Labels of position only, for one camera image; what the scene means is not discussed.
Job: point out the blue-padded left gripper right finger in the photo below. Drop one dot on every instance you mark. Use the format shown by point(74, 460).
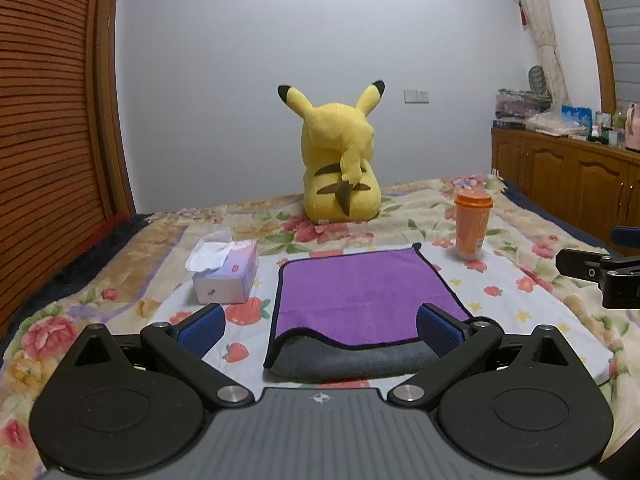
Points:
point(462, 349)

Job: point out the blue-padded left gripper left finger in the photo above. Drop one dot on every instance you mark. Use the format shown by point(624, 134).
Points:
point(178, 350)

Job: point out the purple and grey towel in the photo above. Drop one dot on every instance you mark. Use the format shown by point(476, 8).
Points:
point(353, 316)

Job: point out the floral bed sheet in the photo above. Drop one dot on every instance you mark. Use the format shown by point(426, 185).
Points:
point(137, 275)

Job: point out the purple tissue box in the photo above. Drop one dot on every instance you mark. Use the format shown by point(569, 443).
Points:
point(223, 272)

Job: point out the wooden sideboard cabinet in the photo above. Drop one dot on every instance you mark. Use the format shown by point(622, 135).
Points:
point(587, 185)

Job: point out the orange lidded plastic cup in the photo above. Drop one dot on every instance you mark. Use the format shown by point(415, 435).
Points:
point(473, 209)

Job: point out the clutter pile on cabinet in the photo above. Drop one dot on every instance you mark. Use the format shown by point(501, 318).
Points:
point(533, 110)

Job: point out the yellow Pikachu plush toy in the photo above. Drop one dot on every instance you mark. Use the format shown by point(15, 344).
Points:
point(337, 146)

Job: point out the wooden louvered wardrobe door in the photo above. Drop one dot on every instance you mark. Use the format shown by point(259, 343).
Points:
point(64, 181)

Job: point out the beige tied curtain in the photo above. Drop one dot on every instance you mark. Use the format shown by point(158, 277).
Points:
point(540, 22)

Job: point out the white wall socket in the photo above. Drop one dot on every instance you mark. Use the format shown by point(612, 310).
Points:
point(416, 97)

